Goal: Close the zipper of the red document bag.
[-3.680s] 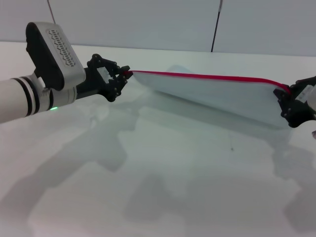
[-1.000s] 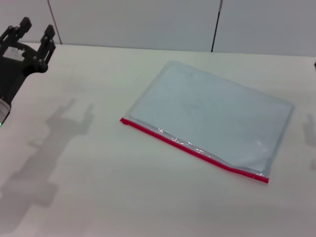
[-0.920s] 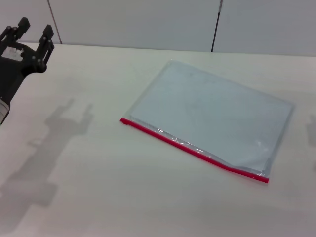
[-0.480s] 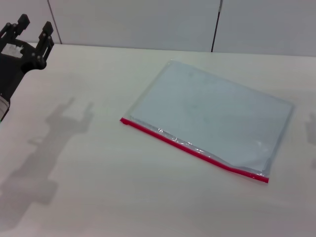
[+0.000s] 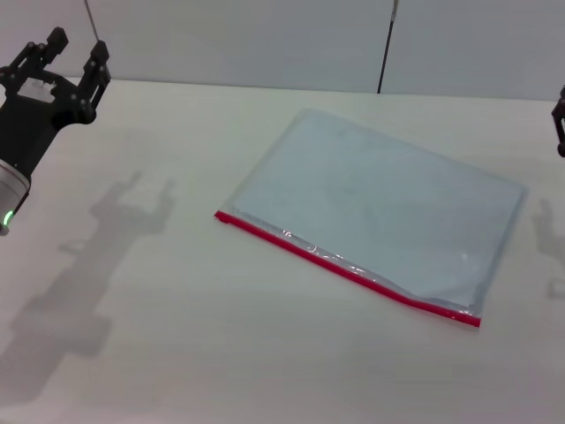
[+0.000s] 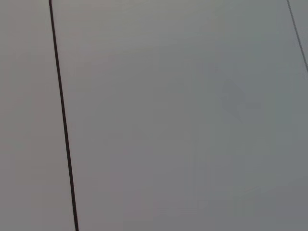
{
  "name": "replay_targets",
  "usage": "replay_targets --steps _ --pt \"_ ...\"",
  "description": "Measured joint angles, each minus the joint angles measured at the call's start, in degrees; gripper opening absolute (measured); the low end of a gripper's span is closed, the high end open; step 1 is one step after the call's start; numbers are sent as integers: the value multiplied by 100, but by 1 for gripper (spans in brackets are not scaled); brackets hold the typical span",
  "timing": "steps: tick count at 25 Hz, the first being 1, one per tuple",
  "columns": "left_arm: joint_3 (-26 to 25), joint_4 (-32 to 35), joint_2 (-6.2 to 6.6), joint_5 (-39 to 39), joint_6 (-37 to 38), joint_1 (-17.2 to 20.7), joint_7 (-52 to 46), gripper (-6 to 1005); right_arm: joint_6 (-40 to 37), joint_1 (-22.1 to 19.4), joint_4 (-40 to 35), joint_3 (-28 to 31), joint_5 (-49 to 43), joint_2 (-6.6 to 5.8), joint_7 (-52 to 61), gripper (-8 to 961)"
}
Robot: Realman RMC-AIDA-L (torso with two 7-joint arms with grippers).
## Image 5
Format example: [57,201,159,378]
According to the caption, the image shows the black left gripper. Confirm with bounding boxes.
[0,26,111,177]

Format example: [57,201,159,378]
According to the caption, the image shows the black wall strip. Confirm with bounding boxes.
[376,0,399,95]

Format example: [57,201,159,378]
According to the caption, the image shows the clear red-zip document bag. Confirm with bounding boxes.
[214,107,530,329]

